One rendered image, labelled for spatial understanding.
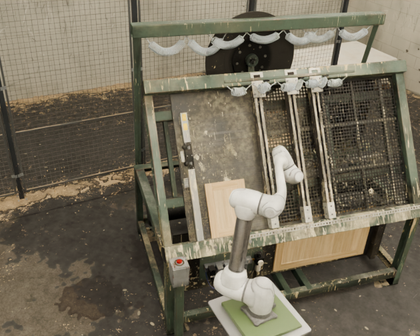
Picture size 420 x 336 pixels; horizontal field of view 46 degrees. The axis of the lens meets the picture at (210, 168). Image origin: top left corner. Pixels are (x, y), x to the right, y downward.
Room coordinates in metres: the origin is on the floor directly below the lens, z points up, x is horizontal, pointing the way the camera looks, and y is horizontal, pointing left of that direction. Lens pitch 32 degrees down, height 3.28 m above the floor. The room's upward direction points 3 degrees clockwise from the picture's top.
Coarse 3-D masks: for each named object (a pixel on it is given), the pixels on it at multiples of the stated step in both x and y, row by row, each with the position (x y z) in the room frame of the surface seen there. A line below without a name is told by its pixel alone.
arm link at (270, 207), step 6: (264, 198) 2.36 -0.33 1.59; (270, 198) 2.36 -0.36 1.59; (276, 198) 2.38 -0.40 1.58; (282, 198) 2.41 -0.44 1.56; (264, 204) 2.32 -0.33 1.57; (270, 204) 2.31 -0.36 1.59; (276, 204) 2.31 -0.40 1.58; (282, 204) 2.35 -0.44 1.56; (258, 210) 2.32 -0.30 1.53; (264, 210) 2.28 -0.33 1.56; (270, 210) 2.27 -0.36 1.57; (276, 210) 2.28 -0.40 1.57; (282, 210) 2.33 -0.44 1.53; (264, 216) 2.28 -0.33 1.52; (270, 216) 2.27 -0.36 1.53; (276, 216) 2.28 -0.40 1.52
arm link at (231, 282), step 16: (240, 192) 2.41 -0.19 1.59; (256, 192) 2.40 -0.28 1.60; (240, 208) 2.35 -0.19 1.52; (256, 208) 2.32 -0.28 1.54; (240, 224) 2.34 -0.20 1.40; (240, 240) 2.32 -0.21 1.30; (240, 256) 2.29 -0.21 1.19; (224, 272) 2.29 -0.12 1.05; (240, 272) 2.28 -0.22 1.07; (224, 288) 2.24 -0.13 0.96; (240, 288) 2.22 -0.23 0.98
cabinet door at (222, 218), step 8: (208, 184) 3.02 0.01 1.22; (216, 184) 3.04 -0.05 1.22; (224, 184) 3.05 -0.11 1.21; (232, 184) 3.07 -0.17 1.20; (240, 184) 3.08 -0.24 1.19; (208, 192) 2.99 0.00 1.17; (216, 192) 3.00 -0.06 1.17; (224, 192) 3.02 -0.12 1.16; (208, 200) 2.95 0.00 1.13; (216, 200) 2.97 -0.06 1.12; (224, 200) 2.98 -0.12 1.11; (208, 208) 2.92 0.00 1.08; (216, 208) 2.93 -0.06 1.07; (224, 208) 2.95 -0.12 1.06; (232, 208) 2.96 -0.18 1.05; (216, 216) 2.90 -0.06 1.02; (224, 216) 2.92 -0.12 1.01; (232, 216) 2.93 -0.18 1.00; (216, 224) 2.86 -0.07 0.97; (224, 224) 2.88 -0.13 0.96; (232, 224) 2.90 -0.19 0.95; (216, 232) 2.83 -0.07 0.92; (224, 232) 2.84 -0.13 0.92; (232, 232) 2.86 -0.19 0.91
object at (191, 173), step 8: (184, 136) 3.16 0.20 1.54; (184, 144) 3.13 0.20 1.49; (192, 176) 3.01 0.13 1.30; (192, 184) 2.97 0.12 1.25; (192, 192) 2.94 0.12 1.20; (192, 200) 2.91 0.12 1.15; (192, 208) 2.89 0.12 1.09; (200, 216) 2.85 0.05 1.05; (200, 224) 2.82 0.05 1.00; (200, 232) 2.79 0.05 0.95; (200, 240) 2.75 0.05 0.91
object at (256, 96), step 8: (264, 80) 3.37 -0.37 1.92; (256, 88) 3.45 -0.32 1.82; (264, 88) 3.39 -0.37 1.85; (256, 96) 3.42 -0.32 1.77; (264, 96) 3.43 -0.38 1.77; (256, 104) 3.42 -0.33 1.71; (256, 112) 3.38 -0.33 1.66; (256, 120) 3.37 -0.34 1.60; (264, 120) 3.36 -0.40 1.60; (256, 128) 3.35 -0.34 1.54; (264, 128) 3.33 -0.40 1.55; (256, 136) 3.34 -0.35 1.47; (264, 136) 3.30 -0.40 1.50; (264, 144) 3.28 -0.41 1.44; (264, 152) 3.22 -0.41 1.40; (264, 160) 3.19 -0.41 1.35; (264, 168) 3.15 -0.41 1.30; (264, 176) 3.13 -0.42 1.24; (272, 176) 3.13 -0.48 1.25; (264, 184) 3.12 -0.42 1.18; (272, 184) 3.10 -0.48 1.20; (272, 192) 3.06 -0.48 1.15; (272, 224) 2.92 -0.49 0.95
